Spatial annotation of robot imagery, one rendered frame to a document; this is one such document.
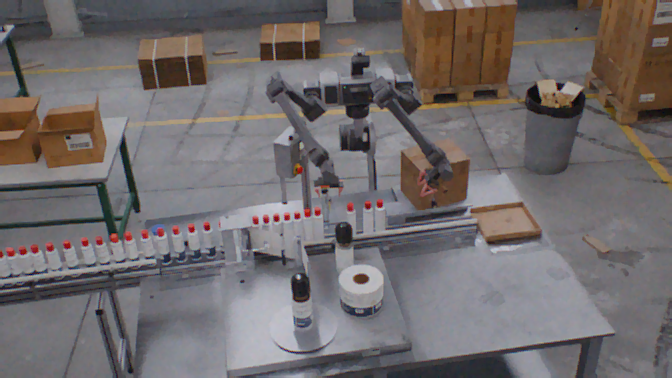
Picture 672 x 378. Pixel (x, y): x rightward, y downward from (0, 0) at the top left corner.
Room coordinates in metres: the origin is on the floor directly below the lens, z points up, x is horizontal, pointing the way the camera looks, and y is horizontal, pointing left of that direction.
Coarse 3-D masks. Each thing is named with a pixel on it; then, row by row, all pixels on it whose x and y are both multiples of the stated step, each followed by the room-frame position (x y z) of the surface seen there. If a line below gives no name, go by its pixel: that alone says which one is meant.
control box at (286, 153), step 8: (288, 128) 3.14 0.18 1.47; (280, 136) 3.07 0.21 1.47; (288, 136) 3.06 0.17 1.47; (296, 136) 3.06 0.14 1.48; (280, 144) 3.00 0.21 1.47; (288, 144) 2.99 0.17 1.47; (296, 144) 3.02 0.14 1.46; (280, 152) 3.00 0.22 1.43; (288, 152) 2.98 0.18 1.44; (296, 152) 3.01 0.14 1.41; (280, 160) 3.00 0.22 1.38; (288, 160) 2.98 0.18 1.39; (296, 160) 3.00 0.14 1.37; (304, 160) 3.08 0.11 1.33; (280, 168) 3.00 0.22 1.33; (288, 168) 2.98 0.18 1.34; (296, 168) 2.99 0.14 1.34; (288, 176) 2.98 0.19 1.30
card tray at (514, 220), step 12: (504, 204) 3.27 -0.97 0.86; (516, 204) 3.27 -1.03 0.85; (480, 216) 3.21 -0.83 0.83; (492, 216) 3.20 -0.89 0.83; (504, 216) 3.20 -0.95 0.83; (516, 216) 3.19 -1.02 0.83; (528, 216) 3.18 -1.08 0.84; (480, 228) 3.10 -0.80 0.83; (492, 228) 3.10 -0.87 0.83; (504, 228) 3.09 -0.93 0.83; (516, 228) 3.09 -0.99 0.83; (528, 228) 3.08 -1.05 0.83; (540, 228) 3.03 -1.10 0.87; (492, 240) 2.99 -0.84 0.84
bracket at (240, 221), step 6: (222, 216) 2.89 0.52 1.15; (228, 216) 2.89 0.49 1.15; (234, 216) 2.89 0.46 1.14; (240, 216) 2.89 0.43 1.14; (246, 216) 2.88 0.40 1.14; (222, 222) 2.84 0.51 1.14; (228, 222) 2.84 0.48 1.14; (234, 222) 2.84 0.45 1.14; (240, 222) 2.84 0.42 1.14; (246, 222) 2.83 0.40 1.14; (222, 228) 2.80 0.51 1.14; (228, 228) 2.79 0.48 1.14; (234, 228) 2.79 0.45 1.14; (240, 228) 2.79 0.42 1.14
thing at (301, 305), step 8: (296, 280) 2.36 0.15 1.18; (304, 280) 2.36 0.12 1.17; (296, 288) 2.35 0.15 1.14; (304, 288) 2.35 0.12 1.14; (296, 296) 2.35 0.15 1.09; (304, 296) 2.35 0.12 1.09; (296, 304) 2.34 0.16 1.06; (304, 304) 2.34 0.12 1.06; (296, 312) 2.34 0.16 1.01; (304, 312) 2.34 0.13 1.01; (296, 320) 2.35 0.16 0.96; (304, 320) 2.34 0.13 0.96; (296, 328) 2.35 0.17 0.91; (304, 328) 2.34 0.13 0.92
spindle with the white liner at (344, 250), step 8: (344, 224) 2.73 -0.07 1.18; (336, 232) 2.71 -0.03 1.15; (344, 232) 2.69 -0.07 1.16; (344, 240) 2.69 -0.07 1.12; (336, 248) 2.71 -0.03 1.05; (344, 248) 2.70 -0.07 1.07; (352, 248) 2.72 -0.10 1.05; (336, 256) 2.72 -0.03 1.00; (344, 256) 2.69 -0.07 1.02; (352, 256) 2.71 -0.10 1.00; (344, 264) 2.69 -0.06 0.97; (352, 264) 2.71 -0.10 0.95; (336, 272) 2.74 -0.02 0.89
